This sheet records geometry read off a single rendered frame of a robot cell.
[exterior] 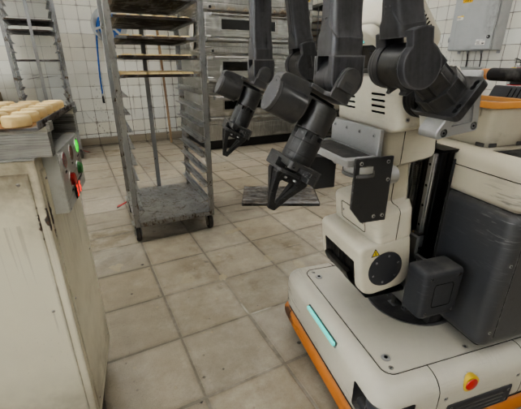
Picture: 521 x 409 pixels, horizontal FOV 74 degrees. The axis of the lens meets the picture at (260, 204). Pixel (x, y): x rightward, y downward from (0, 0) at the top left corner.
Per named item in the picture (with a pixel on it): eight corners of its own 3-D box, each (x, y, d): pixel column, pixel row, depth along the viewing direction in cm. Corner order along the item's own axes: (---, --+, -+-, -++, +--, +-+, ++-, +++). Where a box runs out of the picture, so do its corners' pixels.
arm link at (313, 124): (346, 109, 58) (330, 106, 63) (315, 91, 55) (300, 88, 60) (327, 147, 60) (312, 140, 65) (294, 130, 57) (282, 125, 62)
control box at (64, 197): (53, 214, 77) (39, 153, 72) (72, 182, 99) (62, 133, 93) (71, 213, 78) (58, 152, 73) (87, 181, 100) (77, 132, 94)
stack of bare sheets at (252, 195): (242, 205, 266) (242, 202, 265) (244, 188, 303) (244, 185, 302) (320, 205, 266) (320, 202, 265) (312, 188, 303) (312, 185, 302)
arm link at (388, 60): (452, 66, 61) (429, 66, 66) (420, 26, 56) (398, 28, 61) (419, 110, 62) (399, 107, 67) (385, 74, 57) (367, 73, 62)
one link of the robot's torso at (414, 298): (388, 273, 122) (398, 208, 112) (451, 327, 97) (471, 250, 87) (319, 286, 114) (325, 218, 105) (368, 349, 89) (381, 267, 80)
